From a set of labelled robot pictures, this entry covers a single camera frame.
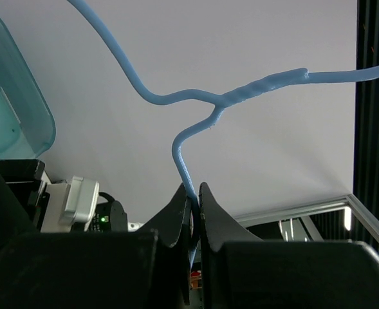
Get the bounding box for light blue wire hanger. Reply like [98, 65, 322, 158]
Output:
[69, 1, 379, 265]

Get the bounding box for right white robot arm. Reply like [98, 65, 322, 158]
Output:
[0, 159, 142, 233]

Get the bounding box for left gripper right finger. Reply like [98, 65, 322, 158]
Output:
[199, 183, 379, 308]

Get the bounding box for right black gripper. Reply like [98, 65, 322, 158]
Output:
[0, 159, 48, 225]

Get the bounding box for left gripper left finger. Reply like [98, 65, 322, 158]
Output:
[0, 187, 190, 308]

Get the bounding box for teal plastic basin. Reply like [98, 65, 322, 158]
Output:
[0, 19, 56, 160]

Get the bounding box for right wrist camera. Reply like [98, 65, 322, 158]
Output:
[41, 176, 100, 233]

